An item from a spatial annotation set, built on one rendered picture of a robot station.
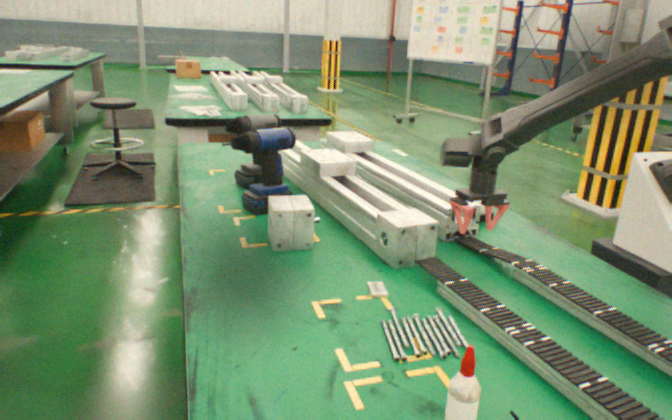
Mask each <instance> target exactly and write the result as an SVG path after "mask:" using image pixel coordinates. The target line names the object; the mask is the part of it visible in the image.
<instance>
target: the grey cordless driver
mask: <svg viewBox="0 0 672 420"><path fill-rule="evenodd" d="M281 127H282V122H281V119H280V117H279V115H278V114H273V113H270V114H254V115H245V117H236V118H235V119H234V120H232V121H229V122H226V123H225V126H222V127H218V129H225V130H226V131H227V132H230V133H235V134H236V135H237V136H239V135H242V134H243V132H244V131H253V130H260V129H274V128H281ZM257 155H259V153H258V154H256V153H253V154H252V158H253V162H250V163H243V164H242V165H240V169H236V170H235V172H234V178H235V183H236V185H238V186H240V187H243V188H244V189H246V190H249V186H250V185H253V184H259V183H262V173H261V166H259V165H258V160H257Z"/></svg>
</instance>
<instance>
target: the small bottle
mask: <svg viewBox="0 0 672 420"><path fill-rule="evenodd" d="M474 368H476V358H474V350H473V346H472V344H468V347H467V349H466V352H465V354H464V356H463V358H462V360H461V367H460V371H458V373H457V374H456V375H455V376H454V377H453V378H452V379H451V381H450V386H449V392H448V400H447V407H446V416H444V419H445V420H476V418H477V412H478V406H479V400H480V392H481V386H480V384H479V382H478V380H477V378H476V376H475V369H474Z"/></svg>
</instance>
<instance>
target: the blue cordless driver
mask: <svg viewBox="0 0 672 420"><path fill-rule="evenodd" d="M295 142H296V137H295V133H294V131H293V130H292V129H291V128H274V129H260V130H253V131H244V132H243V134H242V135H239V136H236V137H233V138H231V141H230V142H228V143H222V145H223V147H226V145H231V148H232V149H233V150H237V151H244V152H245V153H246V154H253V153H256V154H258V153H259V155H257V160H258V165H259V166H261V173H262V183H259V184H253V185H250V186H249V191H245V192H243V194H242V201H243V207H244V209H245V210H247V211H248V212H250V213H252V214H253V215H255V216H257V215H263V214H268V196H292V195H293V193H292V192H291V191H289V190H288V186H287V185H285V184H283V179H282V175H283V174H284V171H283V163H282V155H281V154H279V152H278V151H286V150H290V149H293V147H294V145H295Z"/></svg>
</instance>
